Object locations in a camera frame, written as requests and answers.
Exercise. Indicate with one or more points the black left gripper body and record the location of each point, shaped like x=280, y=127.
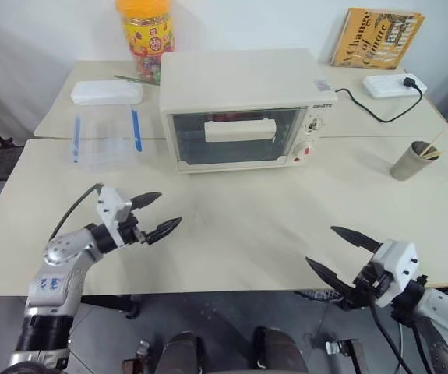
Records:
x=130, y=230

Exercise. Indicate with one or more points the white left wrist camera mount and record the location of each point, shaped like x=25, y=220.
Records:
x=110, y=206

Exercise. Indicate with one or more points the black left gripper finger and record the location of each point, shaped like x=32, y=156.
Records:
x=165, y=230
x=147, y=198

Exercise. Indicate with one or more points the white power strip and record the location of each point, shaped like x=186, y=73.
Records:
x=383, y=85

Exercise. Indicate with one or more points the long wooden stick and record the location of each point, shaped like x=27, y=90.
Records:
x=434, y=141

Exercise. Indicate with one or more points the yellow hardcover book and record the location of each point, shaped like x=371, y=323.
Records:
x=379, y=37

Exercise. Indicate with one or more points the clear container with blue clasps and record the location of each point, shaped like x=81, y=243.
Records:
x=103, y=144

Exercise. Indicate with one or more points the grey sneaker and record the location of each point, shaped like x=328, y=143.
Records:
x=325, y=296

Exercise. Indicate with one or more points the dark rounded shape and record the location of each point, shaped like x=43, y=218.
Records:
x=182, y=354

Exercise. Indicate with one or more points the thin green stick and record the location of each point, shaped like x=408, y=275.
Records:
x=134, y=79

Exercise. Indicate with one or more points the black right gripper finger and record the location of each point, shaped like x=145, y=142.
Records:
x=329, y=274
x=358, y=239

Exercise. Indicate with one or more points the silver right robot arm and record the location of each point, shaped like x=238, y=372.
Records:
x=445, y=311

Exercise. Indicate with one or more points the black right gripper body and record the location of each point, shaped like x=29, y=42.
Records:
x=367, y=290

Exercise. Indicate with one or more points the cream toaster oven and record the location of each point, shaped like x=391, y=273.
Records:
x=239, y=78

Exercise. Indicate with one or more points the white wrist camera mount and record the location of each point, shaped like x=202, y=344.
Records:
x=110, y=206
x=397, y=261

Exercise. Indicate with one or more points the short wooden stick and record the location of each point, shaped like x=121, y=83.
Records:
x=434, y=154

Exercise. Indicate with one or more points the black table base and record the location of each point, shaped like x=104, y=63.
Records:
x=118, y=304

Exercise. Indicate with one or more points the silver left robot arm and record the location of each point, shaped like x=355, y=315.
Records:
x=58, y=249

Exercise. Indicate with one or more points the candy jar with orange lid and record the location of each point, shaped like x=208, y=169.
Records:
x=149, y=35

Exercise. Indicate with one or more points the white plastic container lid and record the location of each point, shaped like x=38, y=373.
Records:
x=106, y=91

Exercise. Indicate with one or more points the grey metal cup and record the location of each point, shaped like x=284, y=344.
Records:
x=408, y=165

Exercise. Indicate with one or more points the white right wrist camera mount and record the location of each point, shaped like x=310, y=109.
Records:
x=397, y=261

